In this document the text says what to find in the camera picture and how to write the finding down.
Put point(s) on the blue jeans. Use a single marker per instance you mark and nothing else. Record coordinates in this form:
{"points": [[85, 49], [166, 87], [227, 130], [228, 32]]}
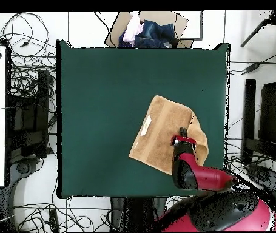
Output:
{"points": [[154, 34]]}

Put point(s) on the dark green table cloth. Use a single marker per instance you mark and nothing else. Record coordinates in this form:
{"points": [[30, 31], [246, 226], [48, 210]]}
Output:
{"points": [[91, 97]]}

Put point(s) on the tan terry towel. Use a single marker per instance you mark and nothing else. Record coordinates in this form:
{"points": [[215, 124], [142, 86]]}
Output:
{"points": [[162, 136]]}

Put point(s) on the white garment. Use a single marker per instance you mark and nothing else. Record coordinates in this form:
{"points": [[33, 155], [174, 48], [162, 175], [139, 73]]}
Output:
{"points": [[132, 29]]}

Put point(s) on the grey round stand foot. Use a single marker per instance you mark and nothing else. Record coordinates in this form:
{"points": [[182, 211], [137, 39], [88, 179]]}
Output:
{"points": [[22, 168], [262, 175]]}

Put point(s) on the black power strip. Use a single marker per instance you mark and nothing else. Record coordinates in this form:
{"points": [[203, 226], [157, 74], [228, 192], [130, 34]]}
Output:
{"points": [[54, 219]]}

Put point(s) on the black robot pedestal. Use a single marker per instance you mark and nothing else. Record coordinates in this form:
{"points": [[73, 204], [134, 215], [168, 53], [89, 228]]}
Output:
{"points": [[137, 213]]}

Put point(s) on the cardboard box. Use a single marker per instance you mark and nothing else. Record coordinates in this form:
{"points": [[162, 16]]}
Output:
{"points": [[166, 18]]}

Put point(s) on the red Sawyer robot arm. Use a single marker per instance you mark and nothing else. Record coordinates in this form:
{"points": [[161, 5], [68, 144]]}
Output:
{"points": [[200, 174]]}

